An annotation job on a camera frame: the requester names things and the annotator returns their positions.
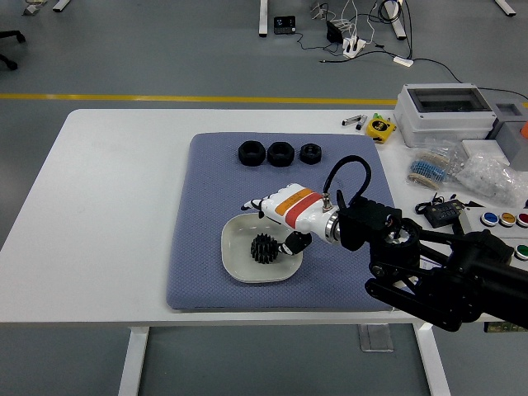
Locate small grey box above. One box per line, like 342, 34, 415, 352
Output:
486, 101, 528, 166

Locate black device with screen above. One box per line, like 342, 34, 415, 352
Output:
273, 15, 297, 35

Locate reel of blue resistors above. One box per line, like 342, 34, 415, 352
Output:
407, 150, 453, 191

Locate white power strip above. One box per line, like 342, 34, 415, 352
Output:
342, 35, 367, 58

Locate white square dish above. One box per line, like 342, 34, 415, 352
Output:
221, 213, 304, 285

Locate grey enclosure with clear lid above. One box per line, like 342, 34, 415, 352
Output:
394, 82, 498, 149

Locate dark terminal strip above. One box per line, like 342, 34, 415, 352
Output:
483, 321, 528, 333

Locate white flat box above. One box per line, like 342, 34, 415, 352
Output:
460, 139, 509, 164

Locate bag of white parts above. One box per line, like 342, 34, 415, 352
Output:
455, 153, 528, 207

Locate black office chair base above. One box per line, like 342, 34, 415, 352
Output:
0, 31, 26, 71

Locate clear plastic holder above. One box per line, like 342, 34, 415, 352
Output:
357, 324, 395, 353

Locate black display module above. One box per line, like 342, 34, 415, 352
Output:
414, 193, 467, 229

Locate black floor cable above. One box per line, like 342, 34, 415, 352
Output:
412, 57, 528, 104

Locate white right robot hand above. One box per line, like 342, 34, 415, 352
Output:
241, 183, 333, 257

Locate small black hex nut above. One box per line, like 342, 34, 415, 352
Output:
299, 143, 323, 165

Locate black power adapter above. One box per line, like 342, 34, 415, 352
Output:
325, 20, 344, 44

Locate yellow tape measure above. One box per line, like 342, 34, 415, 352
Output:
365, 117, 397, 144

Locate blue-grey quilted mat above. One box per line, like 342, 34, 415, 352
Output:
165, 131, 417, 313

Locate white box with coloured buttons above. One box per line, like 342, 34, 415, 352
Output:
457, 205, 528, 265

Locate large black hex nut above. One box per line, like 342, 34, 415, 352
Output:
238, 140, 266, 167
266, 141, 295, 167

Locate clear plastic bag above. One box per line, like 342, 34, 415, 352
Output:
420, 138, 469, 166

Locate large black gear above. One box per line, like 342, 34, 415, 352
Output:
250, 233, 281, 265

